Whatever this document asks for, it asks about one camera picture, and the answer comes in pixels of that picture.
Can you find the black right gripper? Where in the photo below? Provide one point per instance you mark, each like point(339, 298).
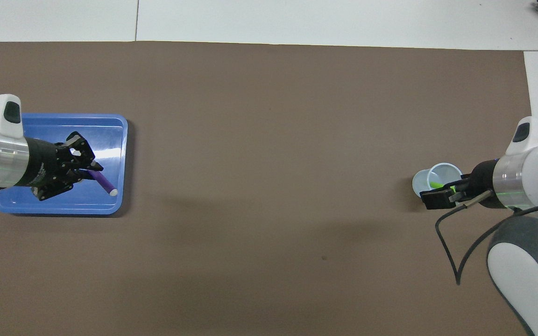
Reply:
point(481, 184)

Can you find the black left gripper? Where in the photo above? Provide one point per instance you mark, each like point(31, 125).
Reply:
point(47, 165)

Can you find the green pen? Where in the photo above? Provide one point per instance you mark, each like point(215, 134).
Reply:
point(439, 185)

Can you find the purple pen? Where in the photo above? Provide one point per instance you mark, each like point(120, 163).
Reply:
point(103, 183)

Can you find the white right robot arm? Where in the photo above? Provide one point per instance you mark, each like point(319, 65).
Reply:
point(530, 177)

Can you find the blue plastic tray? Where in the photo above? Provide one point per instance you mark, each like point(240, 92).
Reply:
point(87, 203)

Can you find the clear plastic cup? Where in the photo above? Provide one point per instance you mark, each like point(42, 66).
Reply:
point(421, 182)

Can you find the brown table mat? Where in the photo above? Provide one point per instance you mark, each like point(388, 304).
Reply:
point(269, 140)

